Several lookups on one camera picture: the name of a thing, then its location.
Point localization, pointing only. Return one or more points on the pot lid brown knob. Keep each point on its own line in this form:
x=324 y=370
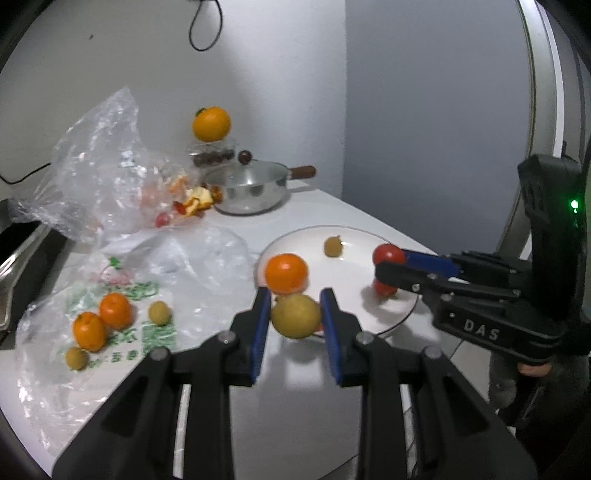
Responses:
x=244 y=157

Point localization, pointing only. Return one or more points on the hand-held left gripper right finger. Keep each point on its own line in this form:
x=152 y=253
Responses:
x=332 y=341

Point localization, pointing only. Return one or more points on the person's right forearm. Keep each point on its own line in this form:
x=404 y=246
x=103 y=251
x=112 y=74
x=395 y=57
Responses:
x=503 y=387

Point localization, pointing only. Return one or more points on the yellow round pear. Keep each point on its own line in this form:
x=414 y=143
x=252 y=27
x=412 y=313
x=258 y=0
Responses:
x=295 y=316

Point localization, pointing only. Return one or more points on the grey refrigerator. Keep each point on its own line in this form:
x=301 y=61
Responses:
x=438 y=115

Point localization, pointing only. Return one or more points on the clear container of dates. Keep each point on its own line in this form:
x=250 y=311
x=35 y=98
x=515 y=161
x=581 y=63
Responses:
x=210 y=154

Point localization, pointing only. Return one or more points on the silver door frame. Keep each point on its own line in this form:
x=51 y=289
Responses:
x=540 y=92

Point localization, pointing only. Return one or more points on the small brown longan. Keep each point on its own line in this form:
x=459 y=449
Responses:
x=76 y=358
x=332 y=247
x=159 y=313

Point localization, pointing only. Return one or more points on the white plate black rim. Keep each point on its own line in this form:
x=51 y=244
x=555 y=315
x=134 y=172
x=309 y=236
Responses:
x=351 y=277

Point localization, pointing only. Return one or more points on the large orange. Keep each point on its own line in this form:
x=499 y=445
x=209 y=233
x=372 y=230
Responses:
x=211 y=123

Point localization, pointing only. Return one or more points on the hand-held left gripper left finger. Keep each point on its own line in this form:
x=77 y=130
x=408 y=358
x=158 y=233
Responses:
x=261 y=341

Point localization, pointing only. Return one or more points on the silver induction cooker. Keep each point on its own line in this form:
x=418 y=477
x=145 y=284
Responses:
x=14 y=286

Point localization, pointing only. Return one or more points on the person's right hand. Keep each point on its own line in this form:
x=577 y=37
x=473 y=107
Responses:
x=533 y=369

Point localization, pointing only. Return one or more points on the small red tomato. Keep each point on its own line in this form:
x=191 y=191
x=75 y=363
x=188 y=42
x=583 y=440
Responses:
x=388 y=254
x=384 y=290

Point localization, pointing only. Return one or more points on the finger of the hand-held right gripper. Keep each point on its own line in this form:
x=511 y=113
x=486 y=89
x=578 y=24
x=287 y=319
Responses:
x=427 y=262
x=401 y=276

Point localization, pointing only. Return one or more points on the clear plastic bag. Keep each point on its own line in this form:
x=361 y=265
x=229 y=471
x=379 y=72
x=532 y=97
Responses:
x=101 y=152

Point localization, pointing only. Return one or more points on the small tangerine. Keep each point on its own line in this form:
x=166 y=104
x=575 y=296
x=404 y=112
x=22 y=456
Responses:
x=90 y=331
x=286 y=273
x=115 y=311

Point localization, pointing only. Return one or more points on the red cherry tomato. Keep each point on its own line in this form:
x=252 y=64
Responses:
x=163 y=219

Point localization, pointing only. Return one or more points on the green printed plastic bag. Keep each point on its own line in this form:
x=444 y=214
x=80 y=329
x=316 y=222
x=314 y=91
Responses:
x=184 y=258

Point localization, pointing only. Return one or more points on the orange peel pile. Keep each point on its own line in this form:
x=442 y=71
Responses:
x=201 y=198

